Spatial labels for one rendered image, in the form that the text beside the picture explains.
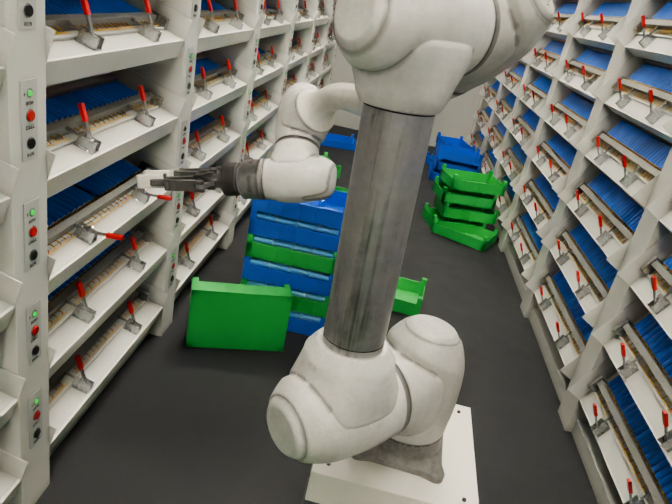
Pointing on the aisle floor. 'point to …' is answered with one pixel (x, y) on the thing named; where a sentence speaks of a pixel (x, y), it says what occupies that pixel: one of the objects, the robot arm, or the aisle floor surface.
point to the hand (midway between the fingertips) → (154, 179)
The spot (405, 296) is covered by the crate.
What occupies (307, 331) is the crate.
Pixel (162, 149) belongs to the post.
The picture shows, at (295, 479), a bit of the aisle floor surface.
